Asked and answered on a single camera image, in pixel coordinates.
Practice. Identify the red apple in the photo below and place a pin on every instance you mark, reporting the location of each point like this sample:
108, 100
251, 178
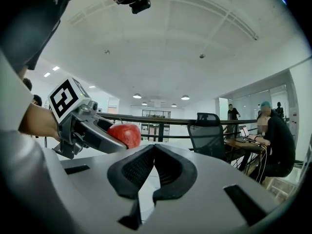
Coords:
128, 134

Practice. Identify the black mesh office chair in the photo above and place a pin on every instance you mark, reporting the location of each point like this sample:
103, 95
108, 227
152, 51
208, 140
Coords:
207, 135

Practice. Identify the small round ceiling fixture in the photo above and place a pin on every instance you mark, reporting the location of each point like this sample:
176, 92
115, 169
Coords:
107, 51
202, 56

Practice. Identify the dark display shelf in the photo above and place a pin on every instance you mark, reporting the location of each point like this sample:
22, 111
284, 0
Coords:
156, 128

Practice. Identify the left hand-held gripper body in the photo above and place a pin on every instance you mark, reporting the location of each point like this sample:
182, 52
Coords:
65, 101

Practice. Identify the person's dark shirt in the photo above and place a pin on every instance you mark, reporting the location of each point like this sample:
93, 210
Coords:
26, 25

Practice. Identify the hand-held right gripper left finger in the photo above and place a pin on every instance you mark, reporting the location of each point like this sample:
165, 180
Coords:
132, 169

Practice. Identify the wooden desk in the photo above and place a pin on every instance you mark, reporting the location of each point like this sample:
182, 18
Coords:
241, 144

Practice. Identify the open laptop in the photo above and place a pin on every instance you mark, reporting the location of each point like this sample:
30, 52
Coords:
245, 131

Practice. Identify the black head-mounted camera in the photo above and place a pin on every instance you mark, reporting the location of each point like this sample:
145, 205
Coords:
141, 5

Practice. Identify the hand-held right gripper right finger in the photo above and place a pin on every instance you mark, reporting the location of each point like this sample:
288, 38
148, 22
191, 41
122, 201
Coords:
175, 174

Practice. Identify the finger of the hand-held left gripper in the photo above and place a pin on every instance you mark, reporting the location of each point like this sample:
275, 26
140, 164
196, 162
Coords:
104, 123
104, 140

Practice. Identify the person's left forearm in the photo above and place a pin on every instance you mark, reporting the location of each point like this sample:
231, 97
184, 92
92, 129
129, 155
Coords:
39, 121

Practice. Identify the black metal railing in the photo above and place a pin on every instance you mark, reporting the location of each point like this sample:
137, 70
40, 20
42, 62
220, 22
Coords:
156, 121

